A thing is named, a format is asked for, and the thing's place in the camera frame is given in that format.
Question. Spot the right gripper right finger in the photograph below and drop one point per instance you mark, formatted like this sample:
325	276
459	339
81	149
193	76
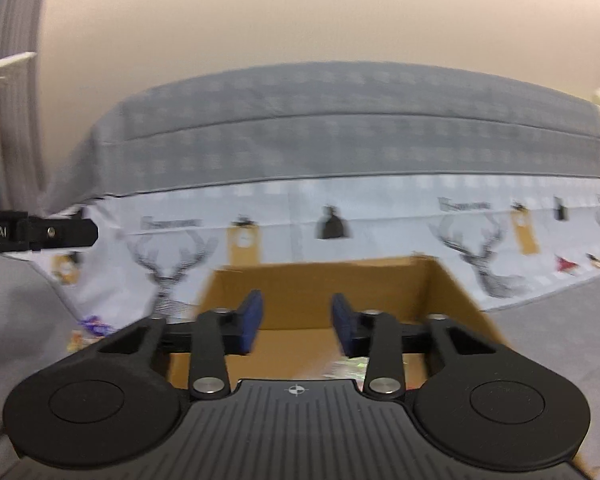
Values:
471	397

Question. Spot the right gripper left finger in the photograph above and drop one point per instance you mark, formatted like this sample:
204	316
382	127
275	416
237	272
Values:
124	395

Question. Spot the purple candy bar wrapper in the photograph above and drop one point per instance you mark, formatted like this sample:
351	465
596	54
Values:
96	327

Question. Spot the clear bag of mixed candy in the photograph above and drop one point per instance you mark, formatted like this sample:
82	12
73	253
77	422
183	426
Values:
345	369

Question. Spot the yellow snack bar wrapper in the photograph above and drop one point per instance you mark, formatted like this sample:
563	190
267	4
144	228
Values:
80	340

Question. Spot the open cardboard box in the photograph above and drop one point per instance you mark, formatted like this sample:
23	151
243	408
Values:
296	339

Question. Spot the grey deer-print sofa cover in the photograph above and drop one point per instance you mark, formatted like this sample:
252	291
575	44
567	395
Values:
497	180

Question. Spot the grey curtain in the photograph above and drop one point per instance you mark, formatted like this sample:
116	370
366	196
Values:
22	173

